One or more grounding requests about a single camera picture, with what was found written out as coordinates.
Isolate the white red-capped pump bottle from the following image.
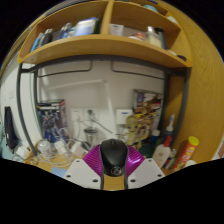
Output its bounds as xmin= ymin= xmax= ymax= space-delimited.
xmin=151 ymin=134 xmax=174 ymax=169

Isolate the dark grey metal frame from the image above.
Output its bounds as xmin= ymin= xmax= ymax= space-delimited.
xmin=15 ymin=54 xmax=191 ymax=158

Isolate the black computer mouse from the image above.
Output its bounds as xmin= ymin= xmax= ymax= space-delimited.
xmin=99 ymin=138 xmax=129 ymax=178

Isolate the silver gooseneck desk lamp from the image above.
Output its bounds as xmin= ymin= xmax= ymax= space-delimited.
xmin=83 ymin=118 xmax=114 ymax=146

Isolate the white blue-labelled wall box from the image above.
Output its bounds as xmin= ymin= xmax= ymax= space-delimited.
xmin=115 ymin=108 xmax=134 ymax=126

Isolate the colourful printed box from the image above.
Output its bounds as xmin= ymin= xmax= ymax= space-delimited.
xmin=132 ymin=89 xmax=164 ymax=134

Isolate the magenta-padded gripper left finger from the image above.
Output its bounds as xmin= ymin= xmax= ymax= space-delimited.
xmin=63 ymin=143 xmax=105 ymax=190

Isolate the clear plastic container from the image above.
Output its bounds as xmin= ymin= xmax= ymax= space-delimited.
xmin=36 ymin=139 xmax=56 ymax=159

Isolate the white charger block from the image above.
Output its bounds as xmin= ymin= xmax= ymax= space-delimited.
xmin=53 ymin=139 xmax=69 ymax=156

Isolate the wooden shelf unit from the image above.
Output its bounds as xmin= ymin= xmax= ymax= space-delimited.
xmin=17 ymin=0 xmax=193 ymax=69

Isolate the white charger cable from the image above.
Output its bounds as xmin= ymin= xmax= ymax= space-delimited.
xmin=24 ymin=126 xmax=84 ymax=166

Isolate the dark green box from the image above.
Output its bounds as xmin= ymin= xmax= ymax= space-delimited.
xmin=138 ymin=143 xmax=156 ymax=159

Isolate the brown robot figure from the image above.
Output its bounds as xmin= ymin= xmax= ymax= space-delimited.
xmin=123 ymin=114 xmax=148 ymax=148

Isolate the white wall socket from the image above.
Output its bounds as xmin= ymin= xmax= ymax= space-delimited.
xmin=70 ymin=108 xmax=84 ymax=124
xmin=84 ymin=108 xmax=98 ymax=123

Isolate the red yellow-lidded chips can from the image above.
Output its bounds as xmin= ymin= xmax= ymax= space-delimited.
xmin=171 ymin=135 xmax=200 ymax=172

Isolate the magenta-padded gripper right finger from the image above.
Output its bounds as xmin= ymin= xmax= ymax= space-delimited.
xmin=124 ymin=145 xmax=166 ymax=190

